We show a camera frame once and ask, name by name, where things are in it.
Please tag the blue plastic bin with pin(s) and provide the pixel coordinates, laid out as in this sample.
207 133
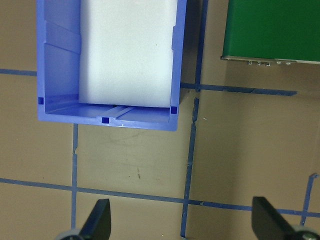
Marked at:
60 75

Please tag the white foam pad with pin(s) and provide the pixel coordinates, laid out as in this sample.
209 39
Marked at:
125 50

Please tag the green belt conveyor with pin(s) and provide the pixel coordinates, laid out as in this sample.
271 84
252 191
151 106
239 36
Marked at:
275 27

